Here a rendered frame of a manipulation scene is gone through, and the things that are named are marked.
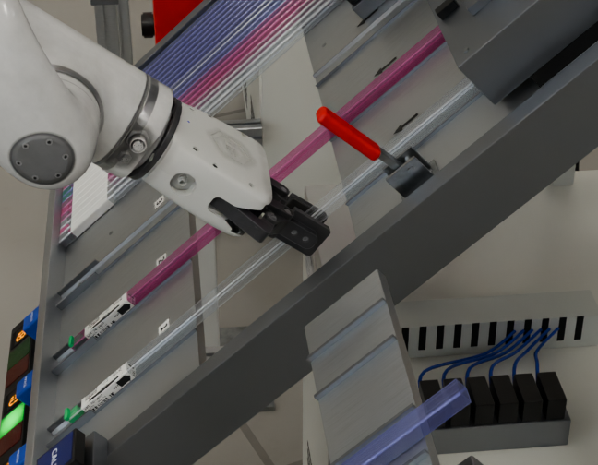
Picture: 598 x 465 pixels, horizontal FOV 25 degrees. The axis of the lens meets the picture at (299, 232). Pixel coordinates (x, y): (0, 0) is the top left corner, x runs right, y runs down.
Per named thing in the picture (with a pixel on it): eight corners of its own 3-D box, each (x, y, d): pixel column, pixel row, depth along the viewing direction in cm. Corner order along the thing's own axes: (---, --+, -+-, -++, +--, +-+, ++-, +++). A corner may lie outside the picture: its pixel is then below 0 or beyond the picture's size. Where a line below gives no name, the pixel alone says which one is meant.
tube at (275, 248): (76, 427, 124) (66, 421, 124) (76, 417, 126) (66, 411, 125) (499, 74, 109) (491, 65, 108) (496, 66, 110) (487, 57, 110)
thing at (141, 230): (68, 516, 120) (41, 498, 119) (87, 150, 175) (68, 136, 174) (220, 394, 115) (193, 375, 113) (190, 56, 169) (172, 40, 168)
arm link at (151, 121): (149, 106, 103) (182, 125, 104) (148, 56, 110) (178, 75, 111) (89, 184, 106) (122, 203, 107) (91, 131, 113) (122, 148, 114)
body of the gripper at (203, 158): (169, 127, 103) (284, 196, 108) (165, 68, 112) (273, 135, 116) (115, 196, 106) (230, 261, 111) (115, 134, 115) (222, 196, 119)
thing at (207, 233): (78, 353, 133) (67, 346, 133) (79, 345, 135) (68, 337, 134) (472, 19, 118) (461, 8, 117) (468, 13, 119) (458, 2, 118)
